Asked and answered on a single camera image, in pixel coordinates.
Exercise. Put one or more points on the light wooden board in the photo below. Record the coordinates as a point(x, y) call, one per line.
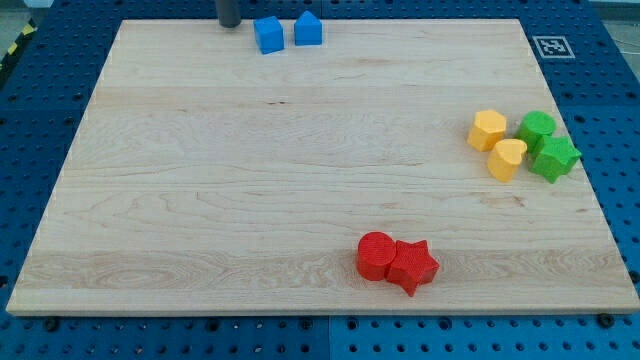
point(208, 179)

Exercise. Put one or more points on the blue cube block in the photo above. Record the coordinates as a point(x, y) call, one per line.
point(269, 34)

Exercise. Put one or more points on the red cylinder block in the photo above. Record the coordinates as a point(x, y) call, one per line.
point(375, 252)

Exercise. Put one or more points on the red star block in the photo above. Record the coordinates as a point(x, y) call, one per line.
point(412, 266)

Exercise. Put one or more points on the blue triangular prism block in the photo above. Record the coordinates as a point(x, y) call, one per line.
point(308, 30)

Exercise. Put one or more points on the yellow hexagon block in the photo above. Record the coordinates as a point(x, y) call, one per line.
point(488, 127)

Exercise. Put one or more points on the yellow heart block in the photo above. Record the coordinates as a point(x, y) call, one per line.
point(505, 158)

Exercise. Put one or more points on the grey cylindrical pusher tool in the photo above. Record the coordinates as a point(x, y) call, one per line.
point(229, 13)

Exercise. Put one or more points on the green cylinder block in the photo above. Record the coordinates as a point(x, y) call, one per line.
point(533, 127)

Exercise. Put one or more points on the green star block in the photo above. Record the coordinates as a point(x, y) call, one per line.
point(554, 157)

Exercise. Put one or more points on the white fiducial marker tag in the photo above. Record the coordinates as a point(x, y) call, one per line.
point(553, 47)

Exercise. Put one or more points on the yellow black hazard tape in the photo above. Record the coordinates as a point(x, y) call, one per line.
point(17, 47)

